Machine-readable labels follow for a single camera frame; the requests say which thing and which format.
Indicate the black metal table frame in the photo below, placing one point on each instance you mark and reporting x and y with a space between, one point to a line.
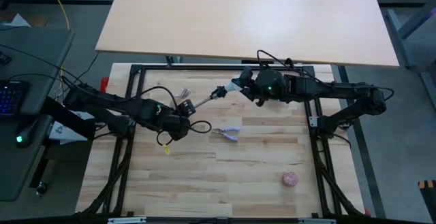
204 67

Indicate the black round knob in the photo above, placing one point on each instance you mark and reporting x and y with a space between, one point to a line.
41 188

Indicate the grey side desk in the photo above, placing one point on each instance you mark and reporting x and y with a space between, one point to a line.
41 64

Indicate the beige desk top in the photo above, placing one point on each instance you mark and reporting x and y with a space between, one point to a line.
238 19

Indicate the black computer mouse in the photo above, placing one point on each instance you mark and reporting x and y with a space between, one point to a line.
26 133

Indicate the pink round scrubber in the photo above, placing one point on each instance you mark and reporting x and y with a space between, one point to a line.
290 179

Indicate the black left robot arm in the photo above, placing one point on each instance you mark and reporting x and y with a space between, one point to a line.
112 103

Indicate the small black desk device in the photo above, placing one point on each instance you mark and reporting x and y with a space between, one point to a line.
4 59

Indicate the white paper sheet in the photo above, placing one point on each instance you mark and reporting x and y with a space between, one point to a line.
18 21

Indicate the red clamp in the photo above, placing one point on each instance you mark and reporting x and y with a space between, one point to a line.
104 84

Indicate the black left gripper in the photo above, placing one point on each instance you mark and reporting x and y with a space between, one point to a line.
178 127

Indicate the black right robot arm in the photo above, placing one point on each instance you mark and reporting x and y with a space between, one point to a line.
340 89

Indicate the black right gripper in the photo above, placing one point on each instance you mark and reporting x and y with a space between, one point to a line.
248 77

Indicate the black keyboard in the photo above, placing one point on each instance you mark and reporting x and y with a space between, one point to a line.
10 98

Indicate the silver bracket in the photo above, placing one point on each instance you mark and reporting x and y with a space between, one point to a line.
316 221
126 220

